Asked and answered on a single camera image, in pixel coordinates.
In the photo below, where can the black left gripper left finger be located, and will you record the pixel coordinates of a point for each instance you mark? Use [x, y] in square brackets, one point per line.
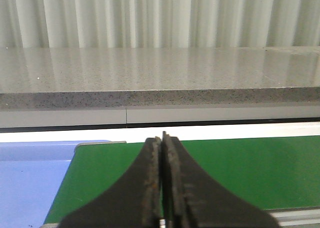
[132, 201]

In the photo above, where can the grey stone counter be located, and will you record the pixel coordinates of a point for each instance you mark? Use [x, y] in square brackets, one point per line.
[63, 78]

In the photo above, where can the green conveyor belt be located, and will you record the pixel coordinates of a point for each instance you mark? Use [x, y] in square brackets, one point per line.
[225, 173]

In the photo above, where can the white pleated curtain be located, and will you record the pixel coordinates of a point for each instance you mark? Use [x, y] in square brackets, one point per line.
[159, 23]

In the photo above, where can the blue plastic bin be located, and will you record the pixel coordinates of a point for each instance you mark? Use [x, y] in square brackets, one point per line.
[30, 176]

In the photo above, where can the aluminium conveyor frame rail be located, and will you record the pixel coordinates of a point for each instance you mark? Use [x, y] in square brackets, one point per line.
[297, 216]

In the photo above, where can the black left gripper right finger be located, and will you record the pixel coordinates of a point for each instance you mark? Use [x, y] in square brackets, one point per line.
[194, 199]

